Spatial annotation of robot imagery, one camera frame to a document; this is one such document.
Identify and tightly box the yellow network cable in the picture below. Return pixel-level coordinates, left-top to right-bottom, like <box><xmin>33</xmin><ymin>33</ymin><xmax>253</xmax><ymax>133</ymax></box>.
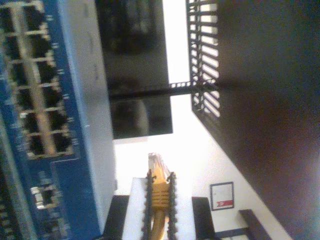
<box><xmin>147</xmin><ymin>152</ymin><xmax>177</xmax><ymax>240</ymax></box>

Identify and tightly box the white grid sliding screen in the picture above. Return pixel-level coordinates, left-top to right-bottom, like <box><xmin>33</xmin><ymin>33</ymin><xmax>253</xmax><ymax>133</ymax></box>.
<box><xmin>213</xmin><ymin>226</ymin><xmax>253</xmax><ymax>240</ymax></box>

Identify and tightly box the dark wooden lintel beam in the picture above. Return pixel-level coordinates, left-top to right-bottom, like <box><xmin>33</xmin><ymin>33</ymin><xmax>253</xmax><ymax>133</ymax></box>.
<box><xmin>238</xmin><ymin>209</ymin><xmax>274</xmax><ymax>240</ymax></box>

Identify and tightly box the black lattice panel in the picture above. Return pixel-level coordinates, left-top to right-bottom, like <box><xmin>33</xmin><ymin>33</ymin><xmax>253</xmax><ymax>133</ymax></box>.
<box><xmin>186</xmin><ymin>0</ymin><xmax>222</xmax><ymax>120</ymax></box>

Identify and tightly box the dark glass panel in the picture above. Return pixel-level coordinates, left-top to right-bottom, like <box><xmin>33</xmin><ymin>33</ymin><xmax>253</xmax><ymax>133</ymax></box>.
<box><xmin>96</xmin><ymin>0</ymin><xmax>174</xmax><ymax>140</ymax></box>

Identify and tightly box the framed wall certificate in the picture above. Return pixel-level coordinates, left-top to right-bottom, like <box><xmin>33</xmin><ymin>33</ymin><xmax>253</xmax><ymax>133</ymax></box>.
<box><xmin>209</xmin><ymin>181</ymin><xmax>235</xmax><ymax>212</ymax></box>

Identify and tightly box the blue network switch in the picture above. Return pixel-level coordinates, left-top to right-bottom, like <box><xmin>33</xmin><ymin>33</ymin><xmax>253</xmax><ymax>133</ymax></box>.
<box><xmin>0</xmin><ymin>0</ymin><xmax>119</xmax><ymax>240</ymax></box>

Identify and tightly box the black perforated rack post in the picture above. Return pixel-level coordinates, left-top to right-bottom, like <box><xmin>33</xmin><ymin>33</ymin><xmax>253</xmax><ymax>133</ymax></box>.
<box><xmin>108</xmin><ymin>80</ymin><xmax>221</xmax><ymax>99</ymax></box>

